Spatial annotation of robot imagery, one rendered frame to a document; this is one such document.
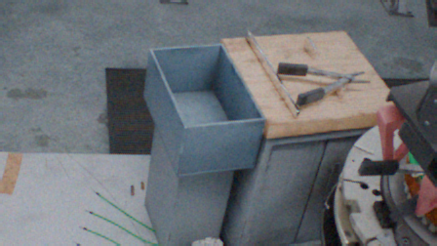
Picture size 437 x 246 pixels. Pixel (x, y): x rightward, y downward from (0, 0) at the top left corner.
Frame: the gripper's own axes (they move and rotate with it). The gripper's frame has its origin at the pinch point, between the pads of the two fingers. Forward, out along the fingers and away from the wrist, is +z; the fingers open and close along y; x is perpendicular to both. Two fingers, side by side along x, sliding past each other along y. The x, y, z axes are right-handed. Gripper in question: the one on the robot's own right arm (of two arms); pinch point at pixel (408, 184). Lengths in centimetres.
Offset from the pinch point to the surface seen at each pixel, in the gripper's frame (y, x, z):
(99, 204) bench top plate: -35, -16, 44
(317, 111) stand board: -21.4, 6.1, 13.1
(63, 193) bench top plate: -39, -20, 44
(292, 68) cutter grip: -27.8, 5.2, 11.3
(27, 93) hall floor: -150, 6, 137
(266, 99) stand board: -25.5, 0.7, 13.6
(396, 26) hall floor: -155, 167, 138
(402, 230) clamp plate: 1.4, 1.5, 6.6
